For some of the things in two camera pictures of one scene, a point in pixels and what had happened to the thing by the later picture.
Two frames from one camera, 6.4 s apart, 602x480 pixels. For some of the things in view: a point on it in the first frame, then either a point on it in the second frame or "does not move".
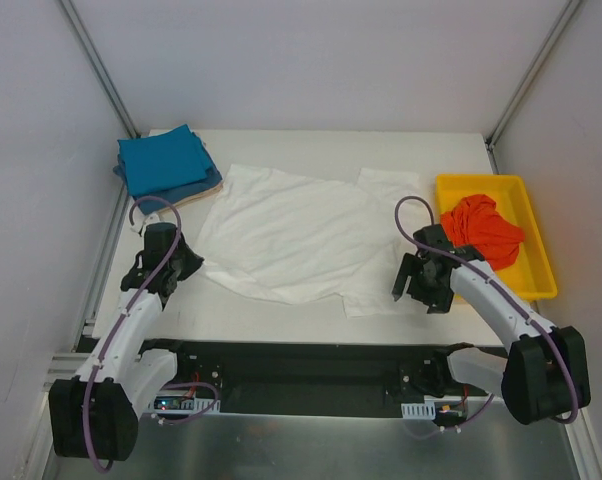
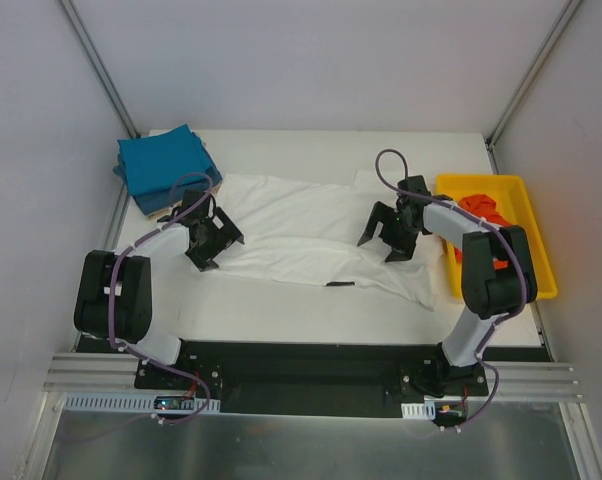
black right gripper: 418,283 to 391,235
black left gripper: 182,263 to 213,235
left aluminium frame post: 100,69 does not move
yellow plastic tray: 530,275 does not move
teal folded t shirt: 164,159 does not move
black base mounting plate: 306,375 does not move
